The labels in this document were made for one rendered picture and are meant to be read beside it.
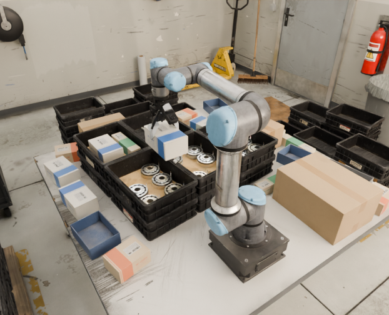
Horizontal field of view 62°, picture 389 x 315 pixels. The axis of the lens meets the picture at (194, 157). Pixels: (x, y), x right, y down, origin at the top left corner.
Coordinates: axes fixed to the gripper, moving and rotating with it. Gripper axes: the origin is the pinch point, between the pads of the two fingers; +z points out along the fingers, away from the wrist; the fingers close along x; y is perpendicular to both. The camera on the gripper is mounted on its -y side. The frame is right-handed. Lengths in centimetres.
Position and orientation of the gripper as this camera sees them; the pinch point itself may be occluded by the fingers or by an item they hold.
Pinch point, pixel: (165, 135)
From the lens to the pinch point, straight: 153.6
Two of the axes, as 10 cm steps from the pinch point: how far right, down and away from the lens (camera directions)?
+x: -8.3, 3.1, -4.7
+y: -5.6, -4.5, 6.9
